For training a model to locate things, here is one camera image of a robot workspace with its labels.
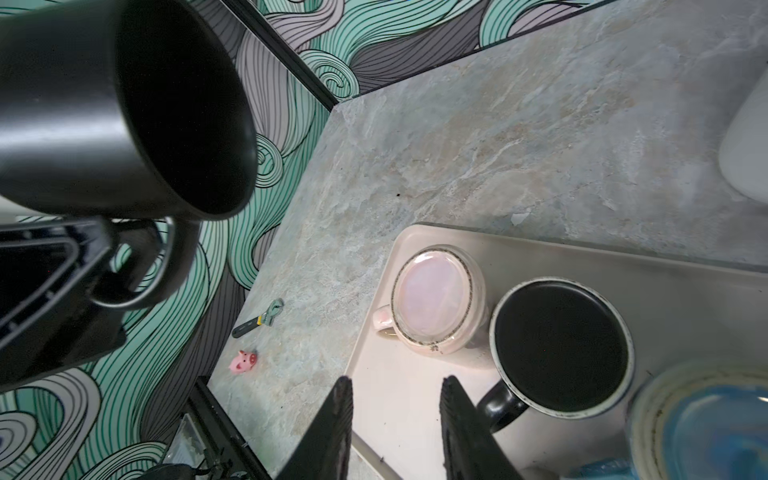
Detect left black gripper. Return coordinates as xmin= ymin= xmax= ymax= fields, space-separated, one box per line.
xmin=1 ymin=218 xmax=127 ymax=390

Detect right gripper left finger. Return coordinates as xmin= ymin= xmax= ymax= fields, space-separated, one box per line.
xmin=277 ymin=376 xmax=354 ymax=479

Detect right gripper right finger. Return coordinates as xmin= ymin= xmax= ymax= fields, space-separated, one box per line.
xmin=439 ymin=376 xmax=522 ymax=479

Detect black mug white base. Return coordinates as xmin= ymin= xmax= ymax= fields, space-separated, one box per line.
xmin=1 ymin=1 xmax=257 ymax=310

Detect black speckled upside-down mug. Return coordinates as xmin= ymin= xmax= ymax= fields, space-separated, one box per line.
xmin=476 ymin=277 xmax=635 ymax=433

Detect pink upside-down mug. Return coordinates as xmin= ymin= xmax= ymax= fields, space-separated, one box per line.
xmin=371 ymin=244 xmax=493 ymax=369

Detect blue glazed upside-down mug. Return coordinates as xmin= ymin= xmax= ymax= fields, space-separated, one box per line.
xmin=566 ymin=361 xmax=767 ymax=479

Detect small pink pig toy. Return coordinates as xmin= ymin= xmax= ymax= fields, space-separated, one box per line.
xmin=229 ymin=350 xmax=258 ymax=374

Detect small green black tool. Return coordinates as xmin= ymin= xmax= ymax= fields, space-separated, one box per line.
xmin=231 ymin=298 xmax=285 ymax=338

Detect beige rectangular tray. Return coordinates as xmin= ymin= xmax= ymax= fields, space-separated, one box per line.
xmin=346 ymin=224 xmax=767 ymax=479

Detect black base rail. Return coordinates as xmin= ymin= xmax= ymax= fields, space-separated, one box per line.
xmin=137 ymin=377 xmax=271 ymax=480

